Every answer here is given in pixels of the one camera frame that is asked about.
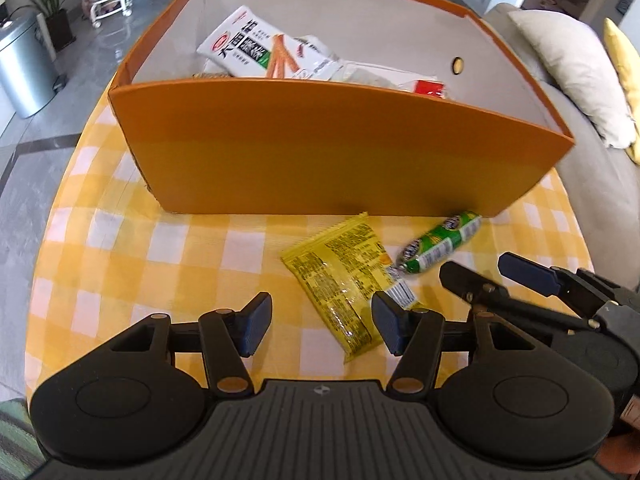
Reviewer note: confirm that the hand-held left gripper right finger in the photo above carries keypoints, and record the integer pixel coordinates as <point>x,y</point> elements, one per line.
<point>387,322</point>

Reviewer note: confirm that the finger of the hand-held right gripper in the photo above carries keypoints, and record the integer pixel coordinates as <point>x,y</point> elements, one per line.
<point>465,280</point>
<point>530,272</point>

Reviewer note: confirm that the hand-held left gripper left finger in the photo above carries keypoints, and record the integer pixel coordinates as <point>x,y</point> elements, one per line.
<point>255,322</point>

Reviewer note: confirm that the green sausage stick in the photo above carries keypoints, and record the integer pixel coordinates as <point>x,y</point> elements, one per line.
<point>440,242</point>

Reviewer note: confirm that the yellow snack packet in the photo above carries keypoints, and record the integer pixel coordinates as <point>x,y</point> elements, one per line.
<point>340,275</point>

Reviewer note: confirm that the orange cardboard box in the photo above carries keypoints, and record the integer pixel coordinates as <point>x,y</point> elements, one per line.
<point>300,150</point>

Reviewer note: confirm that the red snack packet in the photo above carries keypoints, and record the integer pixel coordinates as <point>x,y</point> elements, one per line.
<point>430,88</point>

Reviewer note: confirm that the clear bun packet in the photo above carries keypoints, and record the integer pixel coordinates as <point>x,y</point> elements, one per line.
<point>375,76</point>

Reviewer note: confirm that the grey white snack bag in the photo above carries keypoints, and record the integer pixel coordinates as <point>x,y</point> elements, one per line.
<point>320,57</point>

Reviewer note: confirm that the white snack stick packet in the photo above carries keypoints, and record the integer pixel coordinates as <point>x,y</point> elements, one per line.
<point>240,45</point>

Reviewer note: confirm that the grey sofa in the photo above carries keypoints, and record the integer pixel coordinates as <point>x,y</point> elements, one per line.
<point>585,160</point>

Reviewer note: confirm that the yellow checkered tablecloth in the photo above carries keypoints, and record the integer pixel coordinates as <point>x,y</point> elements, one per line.
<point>125,260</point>

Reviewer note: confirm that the beige pillow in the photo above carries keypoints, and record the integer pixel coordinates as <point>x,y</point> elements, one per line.
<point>575,70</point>

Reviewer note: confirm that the yellow pillow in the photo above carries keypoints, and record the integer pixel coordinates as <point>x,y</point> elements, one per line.
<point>625,70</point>

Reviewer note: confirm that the green striped cloth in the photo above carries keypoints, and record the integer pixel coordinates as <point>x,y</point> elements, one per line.
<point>12,435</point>

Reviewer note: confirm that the silver trash can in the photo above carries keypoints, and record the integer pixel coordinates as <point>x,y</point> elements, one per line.
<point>25,70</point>

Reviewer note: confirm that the potted green plant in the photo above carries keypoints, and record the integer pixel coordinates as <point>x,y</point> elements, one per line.
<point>60,30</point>

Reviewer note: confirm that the white rolling stool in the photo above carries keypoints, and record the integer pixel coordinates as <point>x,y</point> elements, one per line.
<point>107,2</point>

